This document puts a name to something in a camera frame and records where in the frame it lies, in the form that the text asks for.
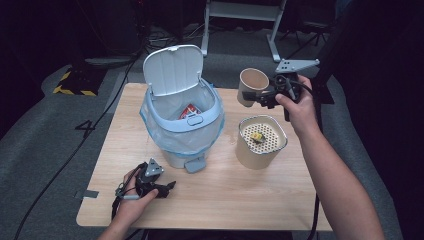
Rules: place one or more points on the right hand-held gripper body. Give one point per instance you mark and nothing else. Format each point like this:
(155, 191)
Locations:
(283, 91)

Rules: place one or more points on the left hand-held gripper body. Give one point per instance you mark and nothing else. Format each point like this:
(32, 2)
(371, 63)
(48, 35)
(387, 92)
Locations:
(148, 180)

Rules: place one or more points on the brown paper cup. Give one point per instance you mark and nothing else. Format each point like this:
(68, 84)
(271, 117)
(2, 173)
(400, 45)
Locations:
(250, 82)

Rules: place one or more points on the white and blue pedal bin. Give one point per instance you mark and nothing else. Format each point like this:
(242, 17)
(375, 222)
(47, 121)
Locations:
(173, 68)

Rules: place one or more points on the person's right hand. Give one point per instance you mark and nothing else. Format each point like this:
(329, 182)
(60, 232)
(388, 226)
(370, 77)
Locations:
(305, 113)

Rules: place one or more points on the person's left hand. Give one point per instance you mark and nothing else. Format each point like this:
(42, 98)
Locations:
(131, 208)

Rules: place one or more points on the yellow-green food scrap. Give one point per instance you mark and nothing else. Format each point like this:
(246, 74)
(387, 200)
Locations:
(257, 137)

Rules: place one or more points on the cream perforated strainer insert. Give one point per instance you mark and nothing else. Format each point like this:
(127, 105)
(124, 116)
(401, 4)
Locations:
(271, 135)

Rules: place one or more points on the translucent plastic bin bag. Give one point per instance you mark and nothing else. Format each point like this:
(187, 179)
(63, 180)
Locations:
(186, 140)

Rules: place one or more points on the grey tape strip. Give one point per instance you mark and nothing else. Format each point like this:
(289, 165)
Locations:
(88, 194)

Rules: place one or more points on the beige round container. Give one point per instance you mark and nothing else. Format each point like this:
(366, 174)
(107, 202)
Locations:
(253, 157)

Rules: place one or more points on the red snack packet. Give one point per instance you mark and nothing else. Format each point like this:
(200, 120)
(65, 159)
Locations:
(189, 111)

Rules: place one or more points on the white metal stand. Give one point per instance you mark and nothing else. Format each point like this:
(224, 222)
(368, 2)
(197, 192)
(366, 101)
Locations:
(243, 10)

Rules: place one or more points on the yellow-black striped base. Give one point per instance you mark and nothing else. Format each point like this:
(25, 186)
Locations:
(78, 83)

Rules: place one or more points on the grey flat base plate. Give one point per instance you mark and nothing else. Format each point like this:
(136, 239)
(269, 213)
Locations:
(106, 61)

